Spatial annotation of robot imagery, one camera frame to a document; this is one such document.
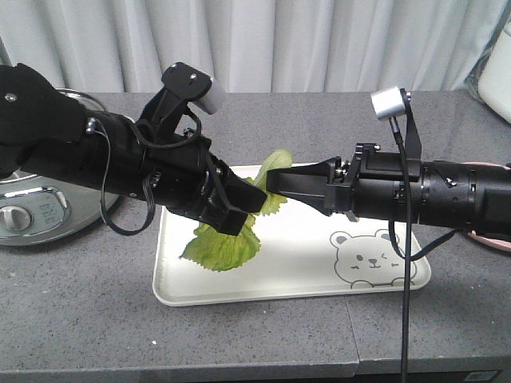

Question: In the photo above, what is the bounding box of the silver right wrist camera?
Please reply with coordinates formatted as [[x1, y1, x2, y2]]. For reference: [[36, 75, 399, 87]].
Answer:
[[370, 86, 422, 160]]

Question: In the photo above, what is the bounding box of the cream electric cooking pot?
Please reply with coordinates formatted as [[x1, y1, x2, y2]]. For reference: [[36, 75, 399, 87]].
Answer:
[[0, 87, 125, 247]]

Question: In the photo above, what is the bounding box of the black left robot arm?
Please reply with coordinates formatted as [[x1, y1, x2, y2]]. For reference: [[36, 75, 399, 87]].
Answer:
[[1, 62, 267, 235]]

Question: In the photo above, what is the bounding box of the grey pleated curtain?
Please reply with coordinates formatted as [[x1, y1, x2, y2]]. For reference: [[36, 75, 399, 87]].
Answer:
[[1, 1, 510, 93]]

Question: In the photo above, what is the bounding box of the green lettuce leaf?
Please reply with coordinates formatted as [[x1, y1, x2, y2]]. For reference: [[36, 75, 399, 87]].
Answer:
[[180, 148, 292, 272]]

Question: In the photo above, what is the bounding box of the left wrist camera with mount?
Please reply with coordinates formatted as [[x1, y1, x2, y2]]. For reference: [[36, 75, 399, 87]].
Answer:
[[137, 61, 226, 142]]

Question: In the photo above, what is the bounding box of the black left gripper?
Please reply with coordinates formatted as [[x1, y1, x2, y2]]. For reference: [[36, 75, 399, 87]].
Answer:
[[131, 137, 267, 235]]

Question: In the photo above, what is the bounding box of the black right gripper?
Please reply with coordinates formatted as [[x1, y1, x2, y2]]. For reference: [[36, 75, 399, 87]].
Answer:
[[265, 143, 422, 224]]

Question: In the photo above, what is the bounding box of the cream bear serving tray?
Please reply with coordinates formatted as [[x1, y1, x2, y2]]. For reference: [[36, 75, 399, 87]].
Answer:
[[152, 162, 432, 308]]

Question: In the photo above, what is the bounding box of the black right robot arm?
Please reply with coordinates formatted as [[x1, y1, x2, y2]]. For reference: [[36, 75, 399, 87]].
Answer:
[[267, 143, 510, 240]]

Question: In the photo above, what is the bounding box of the white rice cooker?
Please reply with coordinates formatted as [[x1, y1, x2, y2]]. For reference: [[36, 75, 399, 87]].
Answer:
[[478, 24, 511, 123]]

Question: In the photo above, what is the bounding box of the black right camera cable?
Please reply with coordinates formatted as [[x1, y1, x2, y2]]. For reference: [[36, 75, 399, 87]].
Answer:
[[387, 115, 464, 383]]

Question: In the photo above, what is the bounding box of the pink round plate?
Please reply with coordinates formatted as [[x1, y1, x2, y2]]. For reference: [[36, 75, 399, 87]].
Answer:
[[464, 161, 511, 253]]

